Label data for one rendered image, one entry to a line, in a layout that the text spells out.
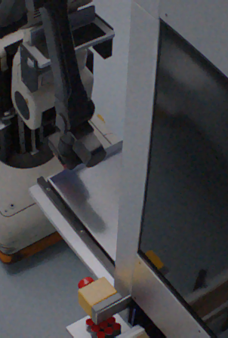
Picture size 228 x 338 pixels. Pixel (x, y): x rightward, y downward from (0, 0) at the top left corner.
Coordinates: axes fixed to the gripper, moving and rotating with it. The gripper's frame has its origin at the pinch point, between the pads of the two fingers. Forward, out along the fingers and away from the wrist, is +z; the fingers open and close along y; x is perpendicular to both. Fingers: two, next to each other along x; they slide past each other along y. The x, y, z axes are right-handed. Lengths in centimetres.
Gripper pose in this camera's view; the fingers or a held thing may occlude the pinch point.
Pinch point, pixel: (66, 165)
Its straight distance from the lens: 195.3
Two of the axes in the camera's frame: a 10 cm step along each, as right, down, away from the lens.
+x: 8.2, -4.4, 3.8
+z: -1.3, 5.0, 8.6
